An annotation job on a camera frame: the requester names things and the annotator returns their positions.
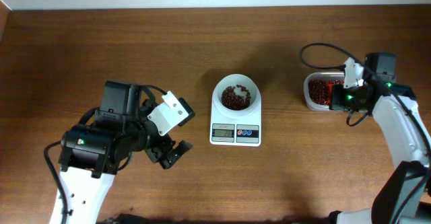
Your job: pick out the red beans in bowl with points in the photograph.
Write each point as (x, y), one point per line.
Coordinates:
(236, 97)

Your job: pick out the red beans in container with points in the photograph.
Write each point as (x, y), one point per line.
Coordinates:
(317, 92)

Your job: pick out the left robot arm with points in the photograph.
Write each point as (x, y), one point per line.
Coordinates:
(104, 140)

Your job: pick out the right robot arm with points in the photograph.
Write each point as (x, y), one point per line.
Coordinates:
(395, 110)

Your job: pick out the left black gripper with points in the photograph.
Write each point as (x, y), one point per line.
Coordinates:
(155, 155)

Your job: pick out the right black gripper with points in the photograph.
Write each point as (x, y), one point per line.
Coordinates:
(336, 102)

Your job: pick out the white round bowl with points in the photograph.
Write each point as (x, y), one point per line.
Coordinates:
(233, 80)

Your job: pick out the clear plastic container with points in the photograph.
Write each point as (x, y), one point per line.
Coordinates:
(326, 76)

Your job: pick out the orange measuring scoop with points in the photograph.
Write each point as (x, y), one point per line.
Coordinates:
(331, 84)

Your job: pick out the white digital kitchen scale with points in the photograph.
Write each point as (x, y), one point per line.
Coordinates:
(236, 127)

